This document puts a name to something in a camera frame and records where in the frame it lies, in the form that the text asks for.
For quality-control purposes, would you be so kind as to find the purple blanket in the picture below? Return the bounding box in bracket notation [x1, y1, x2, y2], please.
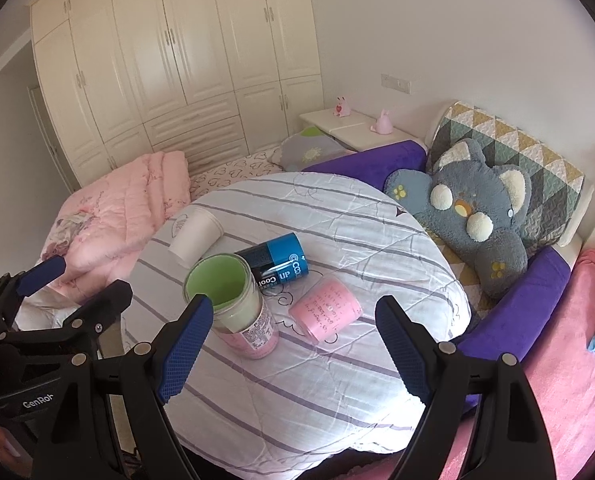
[301, 140, 573, 411]

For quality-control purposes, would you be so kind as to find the white paper cup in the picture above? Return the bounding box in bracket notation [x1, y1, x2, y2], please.
[169, 206, 224, 270]

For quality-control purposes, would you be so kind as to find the white nightstand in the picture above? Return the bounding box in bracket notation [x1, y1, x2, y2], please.
[299, 108, 418, 153]

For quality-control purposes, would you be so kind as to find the blue and black cup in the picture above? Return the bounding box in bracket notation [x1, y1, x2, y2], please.
[235, 232, 311, 295]

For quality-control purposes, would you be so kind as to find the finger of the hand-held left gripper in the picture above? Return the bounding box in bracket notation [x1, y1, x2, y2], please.
[0, 255, 67, 341]
[8, 280, 133, 361]

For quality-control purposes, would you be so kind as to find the heart pattern bed sheet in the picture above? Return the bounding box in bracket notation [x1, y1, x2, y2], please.
[188, 145, 286, 201]

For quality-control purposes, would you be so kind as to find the grey cat plush pillow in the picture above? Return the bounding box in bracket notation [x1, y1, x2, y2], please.
[383, 137, 533, 301]

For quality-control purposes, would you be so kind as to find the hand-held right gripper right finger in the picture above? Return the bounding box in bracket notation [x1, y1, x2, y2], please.
[375, 295, 561, 480]

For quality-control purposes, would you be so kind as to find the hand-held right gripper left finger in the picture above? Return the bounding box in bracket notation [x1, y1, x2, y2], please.
[30, 295, 214, 480]

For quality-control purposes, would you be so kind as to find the plain pink figurine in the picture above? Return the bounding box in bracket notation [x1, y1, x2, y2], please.
[370, 108, 393, 135]

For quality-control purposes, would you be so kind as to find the pink quilt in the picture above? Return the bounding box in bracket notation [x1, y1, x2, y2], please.
[40, 151, 193, 306]

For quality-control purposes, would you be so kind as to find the pink printed cup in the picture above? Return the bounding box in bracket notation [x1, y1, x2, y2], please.
[288, 275, 363, 345]

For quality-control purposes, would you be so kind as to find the green and pink cup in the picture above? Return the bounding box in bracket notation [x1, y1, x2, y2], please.
[184, 254, 280, 361]

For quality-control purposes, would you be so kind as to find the pink fleece blanket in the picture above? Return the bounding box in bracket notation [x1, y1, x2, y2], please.
[337, 249, 595, 480]

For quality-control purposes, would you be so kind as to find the triangle patterned pillow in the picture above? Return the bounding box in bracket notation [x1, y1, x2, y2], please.
[422, 100, 595, 266]

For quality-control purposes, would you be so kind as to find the cream wardrobe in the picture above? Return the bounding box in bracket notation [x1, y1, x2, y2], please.
[28, 0, 324, 188]

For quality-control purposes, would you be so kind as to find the grey flower pillow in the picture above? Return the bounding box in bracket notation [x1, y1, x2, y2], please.
[269, 127, 358, 173]

